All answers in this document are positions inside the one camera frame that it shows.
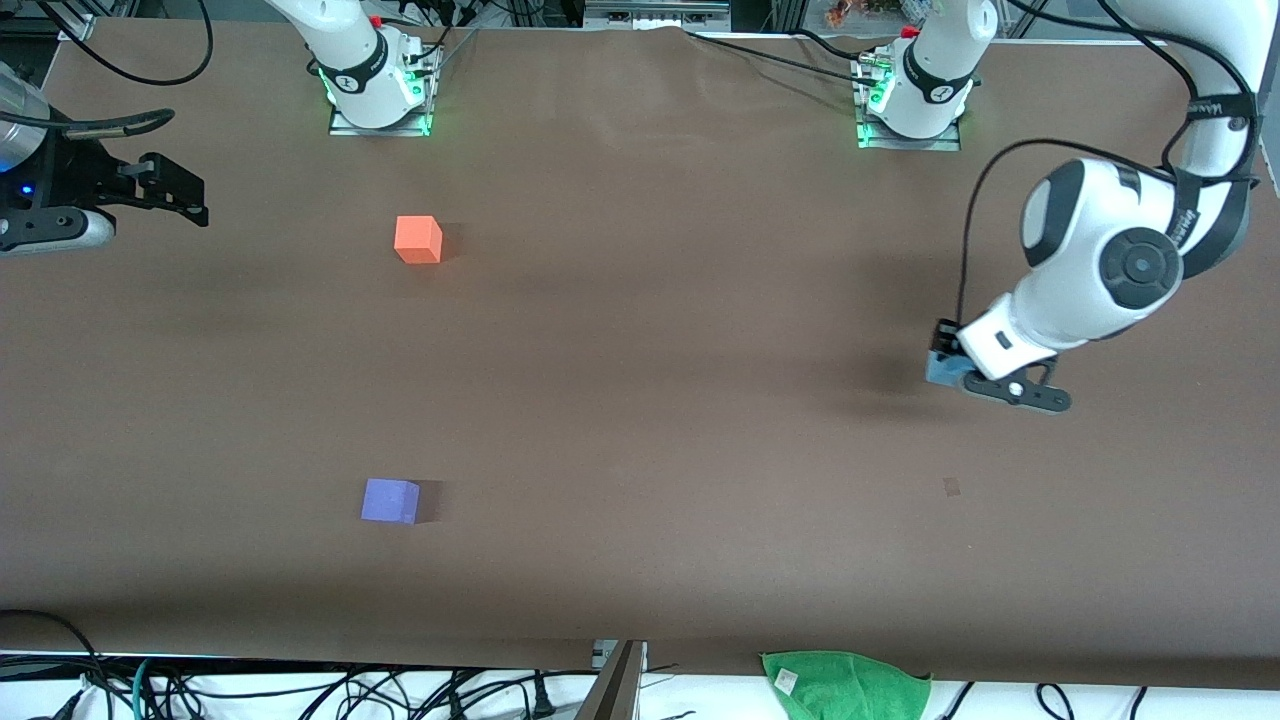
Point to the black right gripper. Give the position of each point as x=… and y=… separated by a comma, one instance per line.
x=62, y=173

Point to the light blue foam block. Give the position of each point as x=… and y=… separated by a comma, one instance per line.
x=942, y=370

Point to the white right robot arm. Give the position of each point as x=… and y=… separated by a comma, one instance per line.
x=350, y=50

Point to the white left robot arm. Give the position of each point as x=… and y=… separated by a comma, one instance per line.
x=1090, y=250

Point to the orange foam block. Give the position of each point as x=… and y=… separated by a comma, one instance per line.
x=415, y=240

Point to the purple foam block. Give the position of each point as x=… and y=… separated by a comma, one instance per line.
x=388, y=500

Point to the brown table cover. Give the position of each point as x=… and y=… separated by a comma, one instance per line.
x=700, y=450

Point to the orange plastic toy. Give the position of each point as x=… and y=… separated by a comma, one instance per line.
x=838, y=12

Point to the green cloth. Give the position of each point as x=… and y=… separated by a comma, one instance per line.
x=850, y=690

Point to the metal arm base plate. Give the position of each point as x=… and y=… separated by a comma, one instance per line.
x=340, y=126
x=940, y=143

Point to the aluminium frame bar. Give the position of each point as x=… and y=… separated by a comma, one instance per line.
x=78, y=25

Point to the aluminium frame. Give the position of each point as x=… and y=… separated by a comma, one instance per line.
x=655, y=14

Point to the grey metal post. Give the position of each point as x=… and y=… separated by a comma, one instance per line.
x=622, y=690

